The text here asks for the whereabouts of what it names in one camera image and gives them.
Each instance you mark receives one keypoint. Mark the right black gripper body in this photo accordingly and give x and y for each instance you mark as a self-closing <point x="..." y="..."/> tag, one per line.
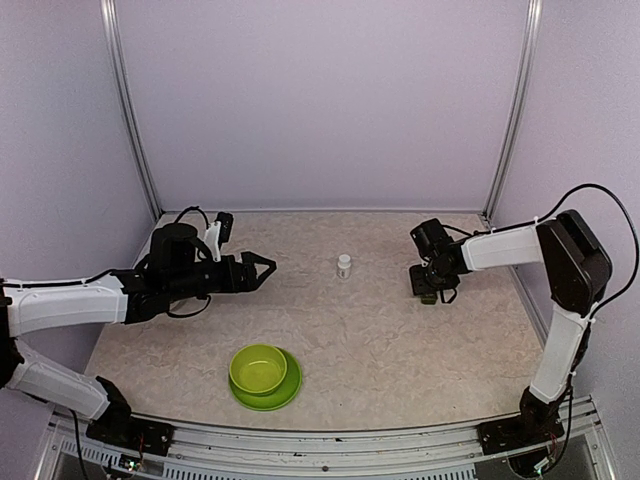
<point x="431" y="281"/>

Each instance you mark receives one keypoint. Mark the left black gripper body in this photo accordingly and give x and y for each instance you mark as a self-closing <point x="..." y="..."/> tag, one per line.
<point x="224" y="283"/>

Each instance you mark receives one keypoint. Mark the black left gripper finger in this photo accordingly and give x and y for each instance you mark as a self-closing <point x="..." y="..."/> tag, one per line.
<point x="256" y="259"/>
<point x="262" y="271"/>

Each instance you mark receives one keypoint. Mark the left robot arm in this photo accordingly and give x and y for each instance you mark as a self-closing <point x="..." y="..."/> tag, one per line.
<point x="181" y="264"/>

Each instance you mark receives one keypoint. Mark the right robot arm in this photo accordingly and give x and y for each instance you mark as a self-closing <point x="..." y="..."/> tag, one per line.
<point x="401" y="323"/>

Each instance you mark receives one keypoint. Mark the green bowl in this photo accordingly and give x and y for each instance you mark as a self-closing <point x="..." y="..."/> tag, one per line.
<point x="258" y="369"/>

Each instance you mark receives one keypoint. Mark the white pill bottle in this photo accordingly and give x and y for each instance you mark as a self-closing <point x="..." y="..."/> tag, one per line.
<point x="344" y="264"/>

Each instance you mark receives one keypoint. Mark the green plate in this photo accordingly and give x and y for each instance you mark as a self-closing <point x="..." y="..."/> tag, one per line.
<point x="280" y="397"/>

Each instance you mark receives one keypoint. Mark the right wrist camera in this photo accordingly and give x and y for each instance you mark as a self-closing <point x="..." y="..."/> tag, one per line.
<point x="430" y="239"/>

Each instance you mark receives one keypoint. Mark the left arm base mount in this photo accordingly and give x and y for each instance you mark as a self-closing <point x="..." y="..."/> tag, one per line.
<point x="141" y="435"/>

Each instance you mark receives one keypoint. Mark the aluminium front rail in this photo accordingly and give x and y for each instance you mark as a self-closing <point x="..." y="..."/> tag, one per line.
<point x="446" y="451"/>

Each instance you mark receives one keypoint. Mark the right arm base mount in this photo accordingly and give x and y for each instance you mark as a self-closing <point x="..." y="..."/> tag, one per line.
<point x="507" y="434"/>

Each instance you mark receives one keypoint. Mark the right aluminium frame post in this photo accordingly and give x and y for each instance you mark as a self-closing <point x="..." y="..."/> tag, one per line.
<point x="517" y="107"/>

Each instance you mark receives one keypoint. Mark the aluminium frame post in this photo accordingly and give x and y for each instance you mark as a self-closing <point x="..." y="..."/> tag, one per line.
<point x="517" y="107"/>
<point x="109" y="15"/>

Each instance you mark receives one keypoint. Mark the left aluminium frame post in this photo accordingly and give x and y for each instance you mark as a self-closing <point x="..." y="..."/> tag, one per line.
<point x="109" y="15"/>

